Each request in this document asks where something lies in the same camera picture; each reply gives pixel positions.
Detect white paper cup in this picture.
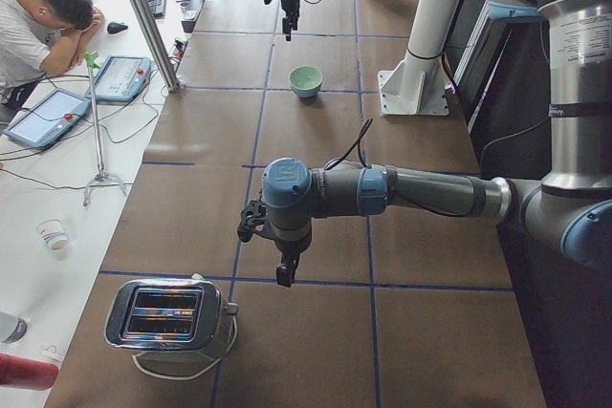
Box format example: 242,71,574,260
37,219,68,250

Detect far blue teach pendant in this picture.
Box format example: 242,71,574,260
94,55,152,105

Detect red bottle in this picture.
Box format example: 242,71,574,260
1,354,59,391

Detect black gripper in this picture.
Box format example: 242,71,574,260
274,234,311,287
281,0,299,40

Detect chrome white toaster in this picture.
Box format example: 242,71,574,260
104,277,238,362

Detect metal stand with green clip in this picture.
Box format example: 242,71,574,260
82,52,127,207

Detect blue teach pendant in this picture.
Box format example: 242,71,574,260
4,89,90,149
94,55,152,105

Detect aluminium frame post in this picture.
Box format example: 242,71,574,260
129,0,181,93

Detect white toaster power cable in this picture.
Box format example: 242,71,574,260
132,319,239,381

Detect green bowl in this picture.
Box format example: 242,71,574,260
289,66,323,91

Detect near blue teach pendant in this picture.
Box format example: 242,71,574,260
4,89,90,149

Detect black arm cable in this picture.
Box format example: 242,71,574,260
323,117,472,218

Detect person in white shirt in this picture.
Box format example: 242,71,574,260
1,0,104,122

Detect white mounting post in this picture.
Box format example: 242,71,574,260
378,0,460,117

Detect black computer mouse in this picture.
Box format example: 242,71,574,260
106,21,128,35

